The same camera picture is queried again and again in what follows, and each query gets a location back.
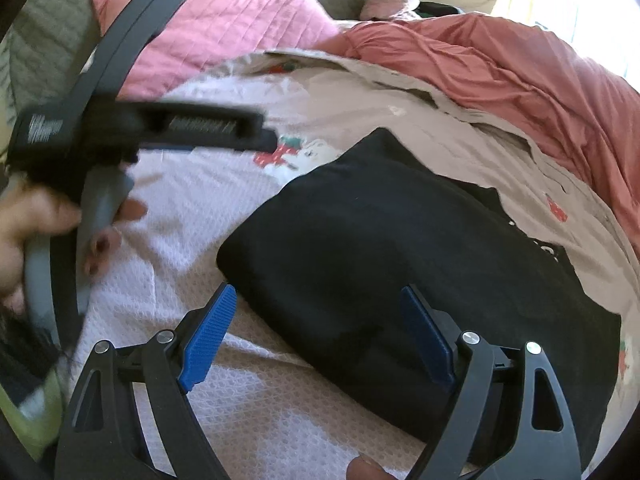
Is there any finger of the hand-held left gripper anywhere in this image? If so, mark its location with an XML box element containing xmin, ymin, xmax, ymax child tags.
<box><xmin>134</xmin><ymin>100</ymin><xmax>279</xmax><ymax>154</ymax></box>

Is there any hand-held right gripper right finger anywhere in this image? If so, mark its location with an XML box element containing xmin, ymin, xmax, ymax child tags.
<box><xmin>400</xmin><ymin>284</ymin><xmax>583</xmax><ymax>480</ymax></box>

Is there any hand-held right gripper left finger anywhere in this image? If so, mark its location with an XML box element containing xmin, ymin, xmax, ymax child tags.
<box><xmin>57</xmin><ymin>282</ymin><xmax>238</xmax><ymax>480</ymax></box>

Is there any black shirt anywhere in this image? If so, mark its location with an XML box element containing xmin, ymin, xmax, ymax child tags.
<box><xmin>216</xmin><ymin>127</ymin><xmax>623</xmax><ymax>472</ymax></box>

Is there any person's left hand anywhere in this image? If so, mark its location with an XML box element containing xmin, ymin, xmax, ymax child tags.
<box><xmin>0</xmin><ymin>180</ymin><xmax>149</xmax><ymax>313</ymax></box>

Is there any person's right hand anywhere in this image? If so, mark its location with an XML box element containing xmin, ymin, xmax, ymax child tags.
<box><xmin>346</xmin><ymin>453</ymin><xmax>397</xmax><ymax>480</ymax></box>

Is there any strawberry print blanket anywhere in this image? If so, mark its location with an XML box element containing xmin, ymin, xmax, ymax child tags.
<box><xmin>50</xmin><ymin>47</ymin><xmax>640</xmax><ymax>480</ymax></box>

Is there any pink quilted pillow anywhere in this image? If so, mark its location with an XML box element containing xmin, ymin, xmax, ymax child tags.
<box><xmin>92</xmin><ymin>0</ymin><xmax>342</xmax><ymax>100</ymax></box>

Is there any green clothing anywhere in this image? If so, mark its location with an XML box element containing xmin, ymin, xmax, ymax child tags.
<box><xmin>0</xmin><ymin>367</ymin><xmax>67</xmax><ymax>463</ymax></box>

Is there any small pink pillow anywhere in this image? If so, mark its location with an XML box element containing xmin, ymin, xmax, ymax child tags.
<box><xmin>360</xmin><ymin>0</ymin><xmax>422</xmax><ymax>22</ymax></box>

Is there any coral red duvet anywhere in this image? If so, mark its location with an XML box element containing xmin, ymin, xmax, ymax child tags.
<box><xmin>320</xmin><ymin>12</ymin><xmax>640</xmax><ymax>256</ymax></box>

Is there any bright window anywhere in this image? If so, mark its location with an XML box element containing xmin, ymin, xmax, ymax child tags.
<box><xmin>492</xmin><ymin>0</ymin><xmax>640</xmax><ymax>78</ymax></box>

